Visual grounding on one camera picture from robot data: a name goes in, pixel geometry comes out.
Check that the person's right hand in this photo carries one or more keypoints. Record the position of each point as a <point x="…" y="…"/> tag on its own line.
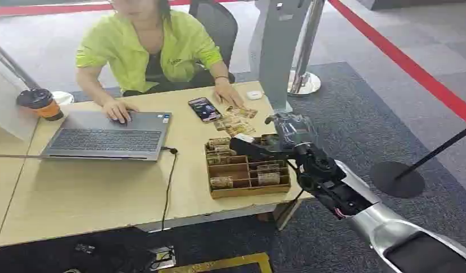
<point x="118" y="110"/>

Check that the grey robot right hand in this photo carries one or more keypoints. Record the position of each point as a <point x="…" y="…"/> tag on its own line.
<point x="293" y="130"/>

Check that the person's left hand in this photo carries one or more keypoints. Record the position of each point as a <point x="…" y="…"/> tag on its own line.
<point x="227" y="94"/>

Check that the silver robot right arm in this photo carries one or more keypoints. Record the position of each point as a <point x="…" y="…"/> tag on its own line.
<point x="372" y="222"/>

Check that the white earbuds case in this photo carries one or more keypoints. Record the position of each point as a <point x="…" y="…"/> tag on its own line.
<point x="254" y="95"/>

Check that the black smartphone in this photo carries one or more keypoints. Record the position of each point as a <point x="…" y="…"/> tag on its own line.
<point x="204" y="110"/>

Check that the grey open laptop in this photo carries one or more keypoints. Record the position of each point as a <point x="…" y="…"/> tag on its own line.
<point x="108" y="137"/>

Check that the card stack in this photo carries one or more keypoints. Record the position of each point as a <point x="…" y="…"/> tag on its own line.
<point x="218" y="159"/>
<point x="268" y="168"/>
<point x="218" y="142"/>
<point x="222" y="149"/>
<point x="221" y="182"/>
<point x="268" y="179"/>

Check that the person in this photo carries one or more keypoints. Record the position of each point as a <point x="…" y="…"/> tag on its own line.
<point x="142" y="49"/>

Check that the black office chair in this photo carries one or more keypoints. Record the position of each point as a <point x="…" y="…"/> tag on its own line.
<point x="218" y="26"/>

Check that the grey pillar stand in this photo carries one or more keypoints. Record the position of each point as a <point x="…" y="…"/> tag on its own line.
<point x="280" y="49"/>

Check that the wooden card box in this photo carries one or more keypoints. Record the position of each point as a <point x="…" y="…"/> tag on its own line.
<point x="236" y="179"/>

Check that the coffee cup with black lid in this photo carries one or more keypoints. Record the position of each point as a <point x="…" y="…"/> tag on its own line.
<point x="41" y="103"/>

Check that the pale wooden desk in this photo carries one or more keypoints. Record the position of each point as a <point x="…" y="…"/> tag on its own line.
<point x="86" y="192"/>

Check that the white panel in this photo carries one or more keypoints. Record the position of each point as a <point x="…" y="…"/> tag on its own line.
<point x="7" y="105"/>

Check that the black stanchion with round base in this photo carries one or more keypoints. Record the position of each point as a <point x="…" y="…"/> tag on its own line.
<point x="396" y="181"/>

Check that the red barrier tape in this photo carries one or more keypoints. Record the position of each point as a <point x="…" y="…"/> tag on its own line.
<point x="48" y="8"/>
<point x="406" y="64"/>

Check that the floor socket box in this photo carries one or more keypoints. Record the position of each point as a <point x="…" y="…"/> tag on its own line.
<point x="162" y="258"/>

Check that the steel post with round base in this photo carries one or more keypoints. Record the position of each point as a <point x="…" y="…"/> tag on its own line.
<point x="306" y="64"/>

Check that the slanted steel post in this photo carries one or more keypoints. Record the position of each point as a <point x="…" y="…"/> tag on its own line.
<point x="14" y="66"/>

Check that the yellow floor frame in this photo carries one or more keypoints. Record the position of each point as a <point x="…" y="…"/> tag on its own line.
<point x="218" y="263"/>

